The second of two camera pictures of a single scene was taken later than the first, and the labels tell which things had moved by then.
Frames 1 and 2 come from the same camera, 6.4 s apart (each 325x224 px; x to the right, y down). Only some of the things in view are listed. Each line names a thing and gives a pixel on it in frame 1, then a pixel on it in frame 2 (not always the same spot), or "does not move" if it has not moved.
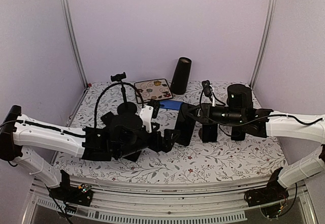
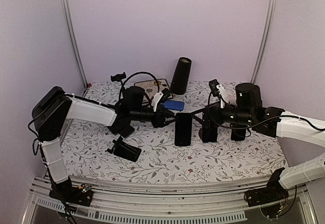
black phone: [238, 133] does not move
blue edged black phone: [209, 132] does not move
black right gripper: [205, 117] does not move
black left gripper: [167, 144] to [161, 114]
